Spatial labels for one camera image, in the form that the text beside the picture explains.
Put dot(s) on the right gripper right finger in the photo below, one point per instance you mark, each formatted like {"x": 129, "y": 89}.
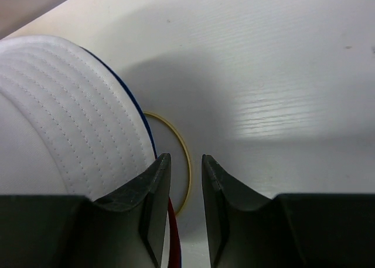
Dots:
{"x": 247, "y": 229}

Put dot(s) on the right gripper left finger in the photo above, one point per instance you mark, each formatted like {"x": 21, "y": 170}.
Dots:
{"x": 125, "y": 228}

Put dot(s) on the dark red hat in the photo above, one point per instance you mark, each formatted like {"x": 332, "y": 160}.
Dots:
{"x": 174, "y": 243}

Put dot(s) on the white hat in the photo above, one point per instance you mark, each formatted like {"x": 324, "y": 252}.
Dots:
{"x": 67, "y": 125}

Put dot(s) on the gold wire hat stand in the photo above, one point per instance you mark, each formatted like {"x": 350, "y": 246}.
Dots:
{"x": 168, "y": 139}

